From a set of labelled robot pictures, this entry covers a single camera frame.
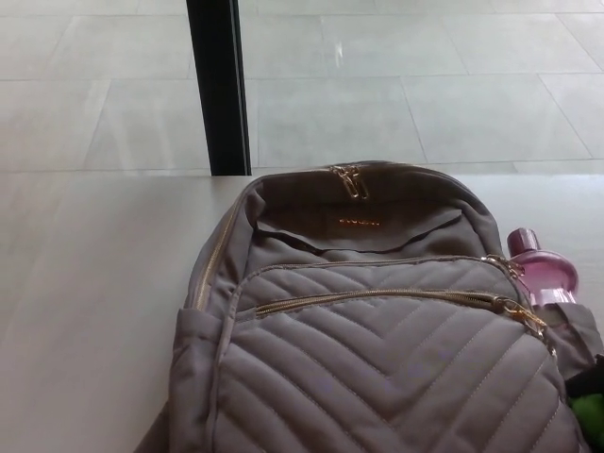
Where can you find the black vertical frame post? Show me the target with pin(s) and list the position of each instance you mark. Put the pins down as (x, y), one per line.
(219, 94)

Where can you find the pink plastic water bottle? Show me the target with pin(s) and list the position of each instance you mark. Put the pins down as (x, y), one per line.
(545, 271)

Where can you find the grey quilted backpack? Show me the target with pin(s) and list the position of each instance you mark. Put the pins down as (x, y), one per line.
(377, 368)

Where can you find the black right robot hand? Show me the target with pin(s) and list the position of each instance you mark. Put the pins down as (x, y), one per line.
(592, 380)

